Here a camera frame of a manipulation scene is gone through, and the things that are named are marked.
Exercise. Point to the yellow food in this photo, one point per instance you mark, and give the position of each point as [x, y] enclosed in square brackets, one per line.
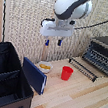
[44, 66]

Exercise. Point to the red plastic cup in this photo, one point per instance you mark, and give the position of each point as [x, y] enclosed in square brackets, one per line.
[66, 73]

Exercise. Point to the black fabric storage case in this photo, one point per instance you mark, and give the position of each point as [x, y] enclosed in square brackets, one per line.
[5, 78]

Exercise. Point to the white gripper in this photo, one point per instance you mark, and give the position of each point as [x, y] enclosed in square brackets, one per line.
[56, 28]

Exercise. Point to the blue book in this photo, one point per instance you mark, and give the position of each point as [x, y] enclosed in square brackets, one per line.
[33, 75]

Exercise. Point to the small white bowl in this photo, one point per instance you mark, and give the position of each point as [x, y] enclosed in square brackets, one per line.
[44, 68]

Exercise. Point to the white black Franka robot arm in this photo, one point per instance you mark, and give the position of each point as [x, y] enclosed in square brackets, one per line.
[70, 5]

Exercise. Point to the silver black toaster oven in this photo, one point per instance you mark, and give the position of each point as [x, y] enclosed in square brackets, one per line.
[107, 44]

